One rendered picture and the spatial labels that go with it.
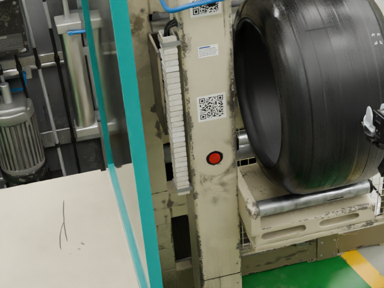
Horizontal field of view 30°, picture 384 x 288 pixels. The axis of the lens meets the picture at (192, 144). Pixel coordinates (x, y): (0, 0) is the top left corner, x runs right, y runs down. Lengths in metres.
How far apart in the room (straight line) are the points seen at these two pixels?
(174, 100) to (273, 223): 0.46
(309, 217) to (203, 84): 0.50
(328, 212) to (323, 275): 1.07
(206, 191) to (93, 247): 0.66
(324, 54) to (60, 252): 0.77
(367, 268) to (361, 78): 1.52
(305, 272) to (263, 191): 0.95
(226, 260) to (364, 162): 0.56
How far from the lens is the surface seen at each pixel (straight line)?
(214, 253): 2.13
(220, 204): 2.02
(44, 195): 1.52
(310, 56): 1.71
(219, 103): 1.83
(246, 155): 2.20
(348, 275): 3.10
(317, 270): 3.11
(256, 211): 1.92
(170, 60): 1.75
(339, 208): 2.06
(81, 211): 1.46
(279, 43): 1.74
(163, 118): 2.28
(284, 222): 2.01
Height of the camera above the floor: 2.17
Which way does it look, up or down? 34 degrees down
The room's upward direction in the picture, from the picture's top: 5 degrees counter-clockwise
